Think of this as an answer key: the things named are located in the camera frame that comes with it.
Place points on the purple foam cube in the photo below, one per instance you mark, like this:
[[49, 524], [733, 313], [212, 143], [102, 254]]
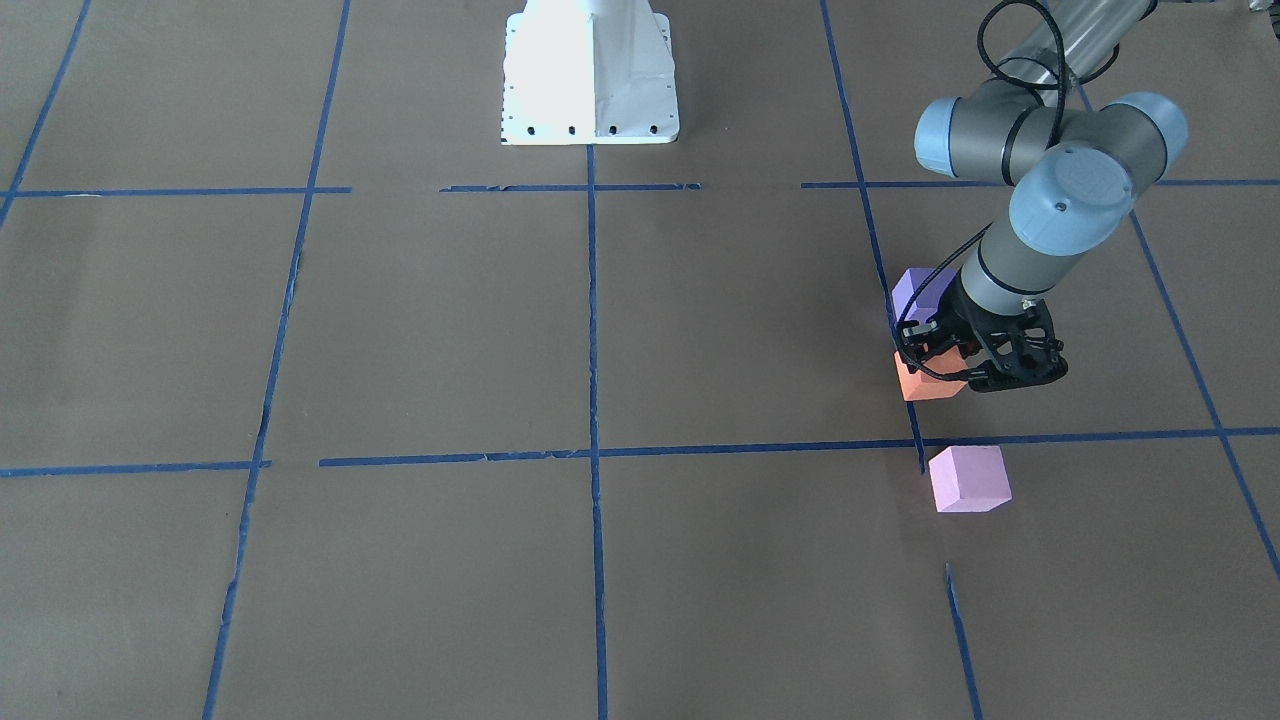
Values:
[[912, 290]]

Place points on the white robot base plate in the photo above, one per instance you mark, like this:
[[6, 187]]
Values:
[[588, 73]]

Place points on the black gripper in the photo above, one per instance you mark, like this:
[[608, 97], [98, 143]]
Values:
[[958, 318]]

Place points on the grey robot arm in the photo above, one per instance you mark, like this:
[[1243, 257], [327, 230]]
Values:
[[1074, 175]]

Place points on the orange foam cube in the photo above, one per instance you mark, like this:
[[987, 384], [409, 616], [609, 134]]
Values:
[[918, 386]]

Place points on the brown paper table cover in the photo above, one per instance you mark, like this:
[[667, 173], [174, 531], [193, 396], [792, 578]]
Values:
[[321, 403]]

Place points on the pink foam cube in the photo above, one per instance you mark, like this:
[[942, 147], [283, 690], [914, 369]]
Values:
[[969, 478]]

